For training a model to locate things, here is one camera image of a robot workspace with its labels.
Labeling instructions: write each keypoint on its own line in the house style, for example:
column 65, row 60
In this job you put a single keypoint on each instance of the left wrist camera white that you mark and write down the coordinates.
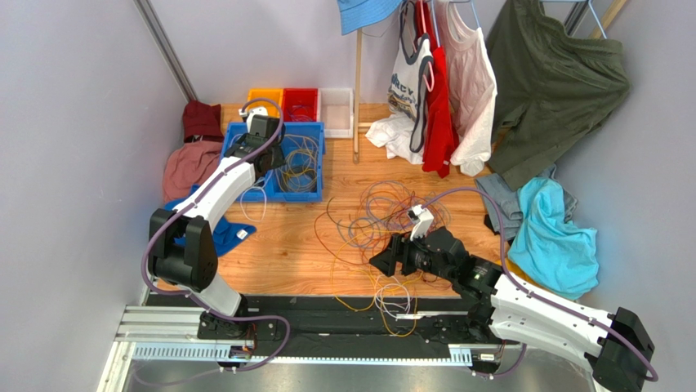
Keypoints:
column 247, row 115

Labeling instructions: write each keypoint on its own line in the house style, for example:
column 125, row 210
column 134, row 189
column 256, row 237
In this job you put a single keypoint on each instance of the white small bin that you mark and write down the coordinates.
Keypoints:
column 336, row 112

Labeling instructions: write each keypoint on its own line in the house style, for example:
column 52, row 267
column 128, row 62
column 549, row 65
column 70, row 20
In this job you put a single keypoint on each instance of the white printed shirt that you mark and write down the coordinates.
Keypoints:
column 403, row 134

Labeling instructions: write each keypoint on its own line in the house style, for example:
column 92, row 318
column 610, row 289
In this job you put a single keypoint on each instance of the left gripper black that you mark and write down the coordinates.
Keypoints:
column 279, row 156

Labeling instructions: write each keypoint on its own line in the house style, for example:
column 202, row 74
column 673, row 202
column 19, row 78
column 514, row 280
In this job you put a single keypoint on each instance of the red garment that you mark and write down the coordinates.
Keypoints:
column 440, row 138

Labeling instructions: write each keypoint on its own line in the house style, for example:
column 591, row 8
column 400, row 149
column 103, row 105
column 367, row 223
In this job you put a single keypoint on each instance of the red small bin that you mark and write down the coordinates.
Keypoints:
column 300, row 104

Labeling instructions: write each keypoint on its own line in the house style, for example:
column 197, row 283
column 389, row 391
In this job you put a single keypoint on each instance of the cyan cloth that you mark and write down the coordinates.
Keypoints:
column 552, row 251

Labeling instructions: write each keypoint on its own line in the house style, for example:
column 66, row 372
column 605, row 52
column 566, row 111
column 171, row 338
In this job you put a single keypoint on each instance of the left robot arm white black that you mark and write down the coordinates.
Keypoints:
column 181, row 250

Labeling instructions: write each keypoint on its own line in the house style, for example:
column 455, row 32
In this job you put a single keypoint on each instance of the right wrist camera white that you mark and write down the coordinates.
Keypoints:
column 422, row 219

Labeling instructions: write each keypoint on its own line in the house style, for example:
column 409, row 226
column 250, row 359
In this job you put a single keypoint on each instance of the pink cloth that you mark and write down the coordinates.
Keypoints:
column 189, row 165

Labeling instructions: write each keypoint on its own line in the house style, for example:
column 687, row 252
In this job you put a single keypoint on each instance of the dark red cloth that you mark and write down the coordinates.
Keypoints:
column 202, row 122

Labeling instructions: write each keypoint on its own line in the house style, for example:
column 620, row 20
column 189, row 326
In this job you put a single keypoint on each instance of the blue double bin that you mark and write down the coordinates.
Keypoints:
column 300, row 179

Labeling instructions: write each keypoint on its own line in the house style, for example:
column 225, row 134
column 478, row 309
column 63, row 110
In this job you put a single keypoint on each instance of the wooden rack pole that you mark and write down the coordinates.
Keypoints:
column 357, row 86

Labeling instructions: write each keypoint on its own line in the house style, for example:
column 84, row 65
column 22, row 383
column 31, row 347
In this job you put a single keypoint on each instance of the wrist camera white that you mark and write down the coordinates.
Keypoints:
column 422, row 219
column 247, row 115

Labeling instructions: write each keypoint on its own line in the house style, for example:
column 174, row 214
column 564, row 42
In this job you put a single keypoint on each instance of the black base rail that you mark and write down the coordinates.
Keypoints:
column 318, row 326

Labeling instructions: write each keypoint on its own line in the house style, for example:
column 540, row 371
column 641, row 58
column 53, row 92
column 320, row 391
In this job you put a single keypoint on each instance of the olive green shirt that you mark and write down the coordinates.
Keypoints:
column 552, row 89

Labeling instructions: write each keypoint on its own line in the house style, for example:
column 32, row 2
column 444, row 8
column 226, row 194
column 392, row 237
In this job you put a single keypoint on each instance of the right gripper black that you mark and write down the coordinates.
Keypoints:
column 403, row 256

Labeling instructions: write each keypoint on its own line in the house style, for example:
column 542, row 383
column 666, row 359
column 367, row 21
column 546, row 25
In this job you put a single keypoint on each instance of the pink tank top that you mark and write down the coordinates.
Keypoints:
column 472, row 88

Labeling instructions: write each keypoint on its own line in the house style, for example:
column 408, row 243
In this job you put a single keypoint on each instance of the blue bucket hat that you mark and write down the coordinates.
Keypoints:
column 357, row 14

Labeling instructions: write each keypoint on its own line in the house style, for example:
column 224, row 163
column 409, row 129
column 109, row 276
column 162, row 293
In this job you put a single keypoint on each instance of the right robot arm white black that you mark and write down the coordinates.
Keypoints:
column 614, row 347

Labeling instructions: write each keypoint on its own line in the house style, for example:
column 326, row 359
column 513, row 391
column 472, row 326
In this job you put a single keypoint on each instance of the blue cloth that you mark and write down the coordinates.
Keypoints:
column 226, row 236

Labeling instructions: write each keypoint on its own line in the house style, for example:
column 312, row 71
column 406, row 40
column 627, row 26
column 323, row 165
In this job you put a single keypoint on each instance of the grey cloth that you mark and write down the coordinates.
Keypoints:
column 508, row 203

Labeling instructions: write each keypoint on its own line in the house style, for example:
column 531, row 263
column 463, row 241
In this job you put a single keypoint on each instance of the metal corner post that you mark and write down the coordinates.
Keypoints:
column 164, row 44

